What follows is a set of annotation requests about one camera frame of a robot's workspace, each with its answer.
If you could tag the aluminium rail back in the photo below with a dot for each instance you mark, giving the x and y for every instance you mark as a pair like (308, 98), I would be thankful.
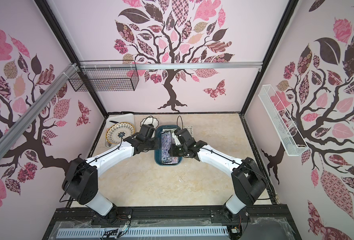
(170, 66)

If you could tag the green dinosaur sticker sheet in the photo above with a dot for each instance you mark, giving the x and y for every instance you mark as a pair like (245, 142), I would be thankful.
(190, 129)

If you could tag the patterned yellow rim plate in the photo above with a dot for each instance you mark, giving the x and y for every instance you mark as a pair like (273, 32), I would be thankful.
(119, 132)

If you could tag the aluminium rail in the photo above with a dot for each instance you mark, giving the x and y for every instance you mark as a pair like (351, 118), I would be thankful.
(170, 66)
(33, 112)

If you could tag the teal storage box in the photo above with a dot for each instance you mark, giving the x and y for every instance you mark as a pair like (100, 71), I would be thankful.
(158, 133)

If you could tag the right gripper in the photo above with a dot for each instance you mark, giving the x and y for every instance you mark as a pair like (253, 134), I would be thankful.
(175, 145)

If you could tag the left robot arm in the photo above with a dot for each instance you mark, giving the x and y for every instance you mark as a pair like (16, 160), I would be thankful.
(82, 178)

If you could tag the black wire basket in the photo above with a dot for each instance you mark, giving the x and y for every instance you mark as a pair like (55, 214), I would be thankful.
(105, 76)

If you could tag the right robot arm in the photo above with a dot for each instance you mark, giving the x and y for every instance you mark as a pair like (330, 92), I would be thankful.
(248, 181)

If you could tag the white wire shelf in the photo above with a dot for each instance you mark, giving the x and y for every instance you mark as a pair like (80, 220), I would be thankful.
(285, 127)

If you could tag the white scalloped bowl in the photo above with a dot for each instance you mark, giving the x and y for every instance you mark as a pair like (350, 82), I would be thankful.
(150, 120)

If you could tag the white slotted cable duct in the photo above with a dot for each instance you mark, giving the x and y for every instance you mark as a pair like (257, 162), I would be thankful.
(140, 232)

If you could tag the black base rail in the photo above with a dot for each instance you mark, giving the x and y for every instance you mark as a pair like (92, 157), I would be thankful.
(212, 213)

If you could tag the dark purple sticker sheet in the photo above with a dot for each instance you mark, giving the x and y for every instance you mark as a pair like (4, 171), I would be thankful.
(166, 149)

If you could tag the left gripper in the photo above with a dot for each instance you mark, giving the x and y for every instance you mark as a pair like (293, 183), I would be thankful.
(156, 146)

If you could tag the aluminium rail left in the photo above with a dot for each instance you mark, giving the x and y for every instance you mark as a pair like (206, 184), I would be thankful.
(33, 112)

